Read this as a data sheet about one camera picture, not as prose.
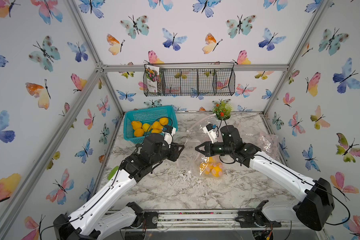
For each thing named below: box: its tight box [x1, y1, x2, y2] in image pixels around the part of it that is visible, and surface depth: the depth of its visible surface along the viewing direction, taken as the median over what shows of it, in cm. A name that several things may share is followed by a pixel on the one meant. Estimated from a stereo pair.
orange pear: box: [131, 120, 143, 130], surface depth 110 cm
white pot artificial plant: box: [212, 101, 233, 121], surface depth 103 cm
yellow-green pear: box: [142, 123, 151, 133], surface depth 109 cm
